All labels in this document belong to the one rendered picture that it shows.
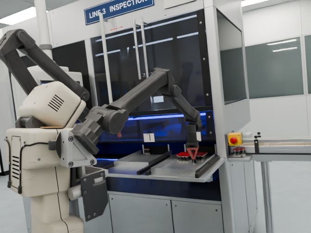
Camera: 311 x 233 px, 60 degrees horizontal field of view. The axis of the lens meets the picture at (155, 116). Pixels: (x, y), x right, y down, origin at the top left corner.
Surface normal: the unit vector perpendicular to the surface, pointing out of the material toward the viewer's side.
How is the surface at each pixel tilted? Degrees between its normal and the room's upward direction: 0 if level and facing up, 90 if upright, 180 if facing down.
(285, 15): 90
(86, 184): 90
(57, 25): 90
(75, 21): 90
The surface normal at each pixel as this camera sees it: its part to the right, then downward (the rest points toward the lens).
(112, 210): -0.47, 0.11
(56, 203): 0.69, -0.03
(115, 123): 0.83, 0.22
